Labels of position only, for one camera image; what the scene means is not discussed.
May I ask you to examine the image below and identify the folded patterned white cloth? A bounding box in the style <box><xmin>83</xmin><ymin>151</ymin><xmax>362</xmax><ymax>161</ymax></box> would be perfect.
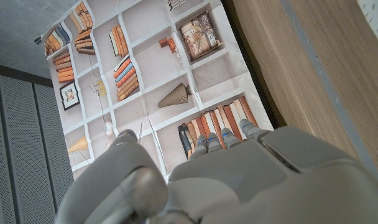
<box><xmin>356</xmin><ymin>0</ymin><xmax>378</xmax><ymax>53</ymax></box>

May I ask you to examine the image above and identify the printed bookshelf backdrop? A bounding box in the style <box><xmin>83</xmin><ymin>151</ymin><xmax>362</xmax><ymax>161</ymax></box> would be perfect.
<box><xmin>33</xmin><ymin>0</ymin><xmax>274</xmax><ymax>182</ymax></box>

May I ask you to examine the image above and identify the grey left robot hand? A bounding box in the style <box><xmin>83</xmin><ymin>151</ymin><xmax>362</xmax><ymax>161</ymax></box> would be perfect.
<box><xmin>53</xmin><ymin>118</ymin><xmax>378</xmax><ymax>224</ymax></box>

